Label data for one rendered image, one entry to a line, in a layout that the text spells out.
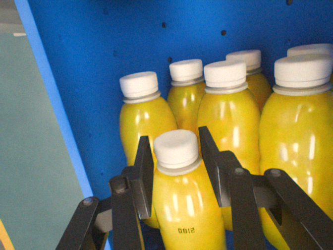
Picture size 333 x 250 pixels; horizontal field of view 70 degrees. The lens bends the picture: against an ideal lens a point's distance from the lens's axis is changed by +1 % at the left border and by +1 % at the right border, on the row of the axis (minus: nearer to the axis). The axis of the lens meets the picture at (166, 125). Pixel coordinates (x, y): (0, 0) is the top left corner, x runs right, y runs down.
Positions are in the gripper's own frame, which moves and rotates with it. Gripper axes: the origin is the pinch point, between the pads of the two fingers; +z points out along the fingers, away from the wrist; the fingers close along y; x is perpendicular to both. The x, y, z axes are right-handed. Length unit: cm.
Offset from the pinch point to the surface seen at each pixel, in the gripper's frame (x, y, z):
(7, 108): -14, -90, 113
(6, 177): -56, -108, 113
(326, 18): 8.2, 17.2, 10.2
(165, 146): 0.8, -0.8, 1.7
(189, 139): 0.9, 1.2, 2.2
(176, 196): -3.2, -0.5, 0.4
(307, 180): -3.2, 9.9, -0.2
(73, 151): 2.0, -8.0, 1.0
